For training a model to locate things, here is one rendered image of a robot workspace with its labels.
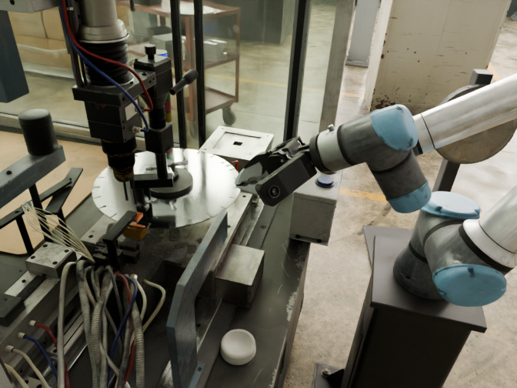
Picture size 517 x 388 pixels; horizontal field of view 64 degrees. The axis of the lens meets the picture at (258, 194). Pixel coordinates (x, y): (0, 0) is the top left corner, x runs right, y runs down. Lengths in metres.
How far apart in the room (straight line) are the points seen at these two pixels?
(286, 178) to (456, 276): 0.36
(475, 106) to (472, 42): 3.18
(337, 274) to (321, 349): 0.45
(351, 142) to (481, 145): 1.27
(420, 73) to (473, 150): 2.13
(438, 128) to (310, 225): 0.42
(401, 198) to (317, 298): 1.31
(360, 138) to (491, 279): 0.35
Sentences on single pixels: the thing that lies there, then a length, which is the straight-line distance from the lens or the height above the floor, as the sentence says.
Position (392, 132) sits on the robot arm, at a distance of 0.68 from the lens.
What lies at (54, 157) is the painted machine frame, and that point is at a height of 1.03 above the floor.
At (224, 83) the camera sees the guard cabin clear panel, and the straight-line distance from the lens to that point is 1.33.
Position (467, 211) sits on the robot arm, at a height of 0.98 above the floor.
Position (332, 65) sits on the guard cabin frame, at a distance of 1.22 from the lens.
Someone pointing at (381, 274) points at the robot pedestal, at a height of 0.75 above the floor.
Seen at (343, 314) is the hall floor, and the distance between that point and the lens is 1.97.
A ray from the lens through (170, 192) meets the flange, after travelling 0.92.
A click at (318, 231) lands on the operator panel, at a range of 1.10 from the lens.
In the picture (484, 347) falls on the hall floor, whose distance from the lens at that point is 2.09.
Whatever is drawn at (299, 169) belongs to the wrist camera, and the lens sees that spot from 0.74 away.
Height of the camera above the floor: 1.47
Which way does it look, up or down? 34 degrees down
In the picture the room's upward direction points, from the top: 3 degrees clockwise
